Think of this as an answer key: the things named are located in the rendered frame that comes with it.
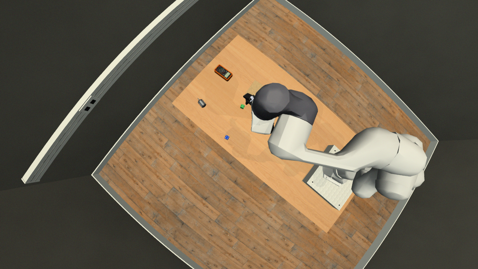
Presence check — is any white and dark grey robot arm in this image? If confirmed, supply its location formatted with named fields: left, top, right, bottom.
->
left=251, top=83, right=427, bottom=201

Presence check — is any tan textured mat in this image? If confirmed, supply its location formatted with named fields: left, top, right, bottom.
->
left=245, top=80, right=263, bottom=95

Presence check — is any orange digital multimeter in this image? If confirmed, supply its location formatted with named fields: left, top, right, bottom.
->
left=214, top=65, right=233, bottom=81

